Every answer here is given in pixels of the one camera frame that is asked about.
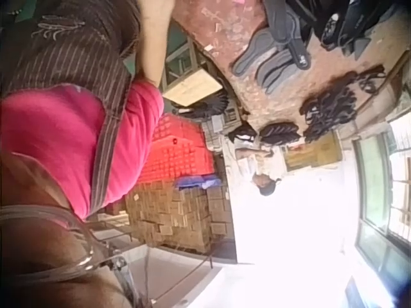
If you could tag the small black shoe upper bundle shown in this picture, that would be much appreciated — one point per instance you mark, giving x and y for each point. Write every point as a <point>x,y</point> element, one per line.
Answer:
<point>242,133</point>

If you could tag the stack of red plastic crates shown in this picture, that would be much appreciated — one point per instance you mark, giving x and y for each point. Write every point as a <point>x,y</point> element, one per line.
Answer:
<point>180,150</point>

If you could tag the black sandal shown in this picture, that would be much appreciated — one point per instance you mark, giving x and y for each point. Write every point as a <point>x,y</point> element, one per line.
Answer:
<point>293,35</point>

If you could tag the green metal frame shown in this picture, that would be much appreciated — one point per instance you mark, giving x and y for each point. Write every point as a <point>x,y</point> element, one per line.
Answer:
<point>180,54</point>

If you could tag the fanned black shoe pieces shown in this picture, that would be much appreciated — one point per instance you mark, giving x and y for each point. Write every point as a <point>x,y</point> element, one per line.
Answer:
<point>208,104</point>

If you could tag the brown cardboard carton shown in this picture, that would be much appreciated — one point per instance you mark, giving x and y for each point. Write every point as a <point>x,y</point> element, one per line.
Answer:
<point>313,152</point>

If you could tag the heap of black shoes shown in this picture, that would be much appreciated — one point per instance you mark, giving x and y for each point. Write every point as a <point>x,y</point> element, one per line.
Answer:
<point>350,19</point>

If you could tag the window with metal frame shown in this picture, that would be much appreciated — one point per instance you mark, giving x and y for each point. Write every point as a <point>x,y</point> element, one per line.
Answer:
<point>382,192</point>

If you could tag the bundle of black shoe uppers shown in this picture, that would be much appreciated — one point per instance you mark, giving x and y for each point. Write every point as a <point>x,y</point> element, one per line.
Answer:
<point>279,133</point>

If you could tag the stack of brown cardboard boxes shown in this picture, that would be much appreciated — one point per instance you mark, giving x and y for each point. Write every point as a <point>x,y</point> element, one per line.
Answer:
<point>180,215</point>

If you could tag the pile of grey shoe soles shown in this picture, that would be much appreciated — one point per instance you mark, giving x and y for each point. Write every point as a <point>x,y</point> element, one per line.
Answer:
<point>263,65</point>

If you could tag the light wooden board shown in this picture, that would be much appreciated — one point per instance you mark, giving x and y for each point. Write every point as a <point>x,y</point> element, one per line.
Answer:
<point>192,87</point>

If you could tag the blue cloth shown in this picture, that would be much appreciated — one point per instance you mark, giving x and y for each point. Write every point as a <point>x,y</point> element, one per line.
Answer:
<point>196,183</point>

